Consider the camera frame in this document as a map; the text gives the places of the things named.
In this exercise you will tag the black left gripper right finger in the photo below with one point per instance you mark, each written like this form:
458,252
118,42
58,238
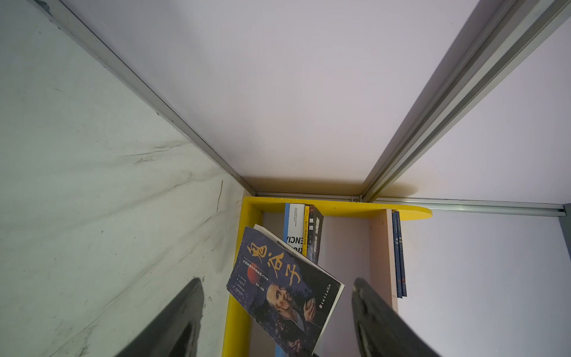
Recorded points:
379,329

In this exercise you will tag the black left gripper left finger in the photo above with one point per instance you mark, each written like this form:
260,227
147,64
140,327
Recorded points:
175,330

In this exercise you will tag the purple old man book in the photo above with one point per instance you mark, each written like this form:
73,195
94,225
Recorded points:
287,294

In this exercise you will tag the white book black lettering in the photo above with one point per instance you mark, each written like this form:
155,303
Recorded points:
294,223

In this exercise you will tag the dark blue book yellow label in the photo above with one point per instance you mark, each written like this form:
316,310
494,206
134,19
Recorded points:
401,255

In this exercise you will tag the black cover book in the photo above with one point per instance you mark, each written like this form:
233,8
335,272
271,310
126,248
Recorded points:
315,229

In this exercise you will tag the yellow cartoon cover book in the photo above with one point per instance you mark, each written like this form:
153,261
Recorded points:
305,231

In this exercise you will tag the yellow pink blue bookshelf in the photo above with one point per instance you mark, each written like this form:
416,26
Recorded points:
357,242

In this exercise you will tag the aluminium frame rail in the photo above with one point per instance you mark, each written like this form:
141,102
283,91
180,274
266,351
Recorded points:
497,37

